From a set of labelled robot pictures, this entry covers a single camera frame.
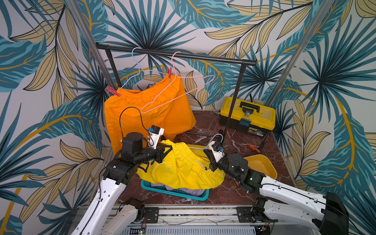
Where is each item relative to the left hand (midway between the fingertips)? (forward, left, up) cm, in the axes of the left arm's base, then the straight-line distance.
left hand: (172, 150), depth 66 cm
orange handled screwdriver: (+19, -50, -26) cm, 59 cm away
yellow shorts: (-3, -7, -9) cm, 12 cm away
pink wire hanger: (+57, -21, +2) cm, 61 cm away
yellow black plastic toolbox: (+31, -45, -9) cm, 55 cm away
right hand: (+4, -16, -5) cm, 17 cm away
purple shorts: (-12, -13, -23) cm, 29 cm away
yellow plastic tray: (+8, -52, -27) cm, 59 cm away
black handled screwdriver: (+23, -60, -27) cm, 69 cm away
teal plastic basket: (-9, +14, -22) cm, 28 cm away
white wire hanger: (+2, -16, +4) cm, 17 cm away
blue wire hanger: (+56, +26, +6) cm, 61 cm away
